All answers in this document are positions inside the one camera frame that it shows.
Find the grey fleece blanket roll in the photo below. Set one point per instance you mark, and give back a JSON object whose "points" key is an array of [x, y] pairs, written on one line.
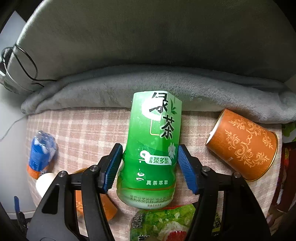
{"points": [[260, 100]]}

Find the orange paper cup near centre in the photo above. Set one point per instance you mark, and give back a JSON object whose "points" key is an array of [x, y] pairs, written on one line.
{"points": [[108, 207]]}

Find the orange patterned paper cup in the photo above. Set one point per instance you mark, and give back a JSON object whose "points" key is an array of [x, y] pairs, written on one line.
{"points": [[245, 146]]}

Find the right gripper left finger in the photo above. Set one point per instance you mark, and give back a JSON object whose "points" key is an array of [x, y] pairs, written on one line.
{"points": [[56, 216]]}

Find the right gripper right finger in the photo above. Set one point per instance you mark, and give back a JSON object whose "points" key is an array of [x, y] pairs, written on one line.
{"points": [[242, 217]]}

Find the grey sofa backrest cushion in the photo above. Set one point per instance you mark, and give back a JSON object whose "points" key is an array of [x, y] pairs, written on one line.
{"points": [[61, 38]]}

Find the pink plaid seat cover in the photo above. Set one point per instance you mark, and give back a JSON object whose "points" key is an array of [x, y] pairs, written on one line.
{"points": [[83, 136]]}

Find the white plastic cup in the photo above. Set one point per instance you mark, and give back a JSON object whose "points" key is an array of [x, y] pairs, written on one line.
{"points": [[44, 182]]}

